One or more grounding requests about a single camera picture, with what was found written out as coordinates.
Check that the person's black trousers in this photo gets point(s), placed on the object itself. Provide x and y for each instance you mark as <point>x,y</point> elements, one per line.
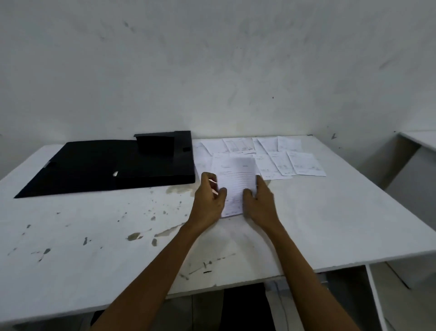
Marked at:
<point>247,308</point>

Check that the row of white paper receipts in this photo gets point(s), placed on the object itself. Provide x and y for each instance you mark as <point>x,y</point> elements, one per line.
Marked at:
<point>279,160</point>

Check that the person's left forearm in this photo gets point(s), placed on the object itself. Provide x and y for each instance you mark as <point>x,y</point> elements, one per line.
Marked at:
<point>153,283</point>

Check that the white printed paper sheet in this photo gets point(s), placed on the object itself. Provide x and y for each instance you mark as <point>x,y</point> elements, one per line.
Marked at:
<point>236,180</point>

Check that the person's right forearm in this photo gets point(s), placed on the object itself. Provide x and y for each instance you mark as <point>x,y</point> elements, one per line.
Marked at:
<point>303,279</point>

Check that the person's right hand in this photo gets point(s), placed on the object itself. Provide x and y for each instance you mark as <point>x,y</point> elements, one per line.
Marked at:
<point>264,208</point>

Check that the white table leg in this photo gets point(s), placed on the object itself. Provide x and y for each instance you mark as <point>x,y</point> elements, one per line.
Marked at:
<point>376,296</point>

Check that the person's right thumb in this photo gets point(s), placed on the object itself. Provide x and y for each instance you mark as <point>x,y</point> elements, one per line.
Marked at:
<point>248,197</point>

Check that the black open file folder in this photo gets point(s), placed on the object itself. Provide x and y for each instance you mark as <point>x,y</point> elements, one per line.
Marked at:
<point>112,167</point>

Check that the person's left thumb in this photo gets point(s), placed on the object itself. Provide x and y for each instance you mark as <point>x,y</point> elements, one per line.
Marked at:
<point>222,197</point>

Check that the white side table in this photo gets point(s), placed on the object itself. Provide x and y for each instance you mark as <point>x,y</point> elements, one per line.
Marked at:
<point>414,191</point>

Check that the person's left hand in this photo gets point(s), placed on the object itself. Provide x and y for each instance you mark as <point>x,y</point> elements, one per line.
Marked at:
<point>204,206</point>

